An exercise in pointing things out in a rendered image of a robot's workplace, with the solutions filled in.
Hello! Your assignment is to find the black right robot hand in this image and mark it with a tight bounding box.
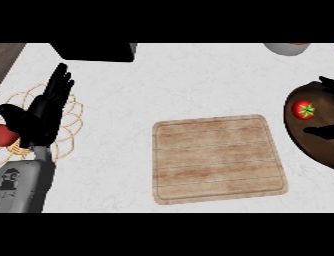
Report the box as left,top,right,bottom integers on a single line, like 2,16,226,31
302,75,334,141

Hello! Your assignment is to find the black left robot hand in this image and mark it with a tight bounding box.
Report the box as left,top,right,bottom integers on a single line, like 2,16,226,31
0,62,77,150

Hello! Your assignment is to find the dark brown pan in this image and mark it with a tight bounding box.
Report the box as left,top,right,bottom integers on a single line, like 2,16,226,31
283,80,334,178

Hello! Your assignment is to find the red tomato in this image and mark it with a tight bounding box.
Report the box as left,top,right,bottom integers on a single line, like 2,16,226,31
290,99,318,121

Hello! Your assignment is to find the wooden cutting board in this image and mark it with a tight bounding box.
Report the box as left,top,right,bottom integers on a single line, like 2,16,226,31
151,114,290,206

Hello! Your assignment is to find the tan wicker basket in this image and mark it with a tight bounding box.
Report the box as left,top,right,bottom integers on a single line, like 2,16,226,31
0,83,86,188

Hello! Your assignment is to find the red bell pepper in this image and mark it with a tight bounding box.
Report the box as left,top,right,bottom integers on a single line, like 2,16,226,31
0,123,23,147

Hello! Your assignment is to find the black appliance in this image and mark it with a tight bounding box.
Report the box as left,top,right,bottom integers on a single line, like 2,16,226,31
49,42,139,64

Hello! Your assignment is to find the grey bowl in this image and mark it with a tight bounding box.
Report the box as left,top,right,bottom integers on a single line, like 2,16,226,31
263,42,312,57

